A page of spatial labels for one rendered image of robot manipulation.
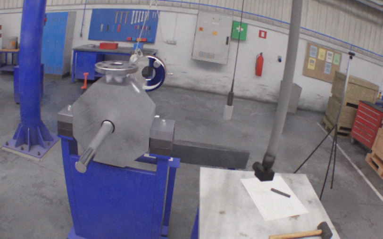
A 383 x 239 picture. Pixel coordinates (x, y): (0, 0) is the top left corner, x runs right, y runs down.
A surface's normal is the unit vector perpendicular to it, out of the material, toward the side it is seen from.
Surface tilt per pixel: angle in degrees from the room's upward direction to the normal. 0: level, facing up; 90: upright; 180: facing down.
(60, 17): 90
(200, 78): 90
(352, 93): 90
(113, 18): 90
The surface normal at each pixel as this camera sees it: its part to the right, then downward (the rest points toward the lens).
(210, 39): -0.07, 0.32
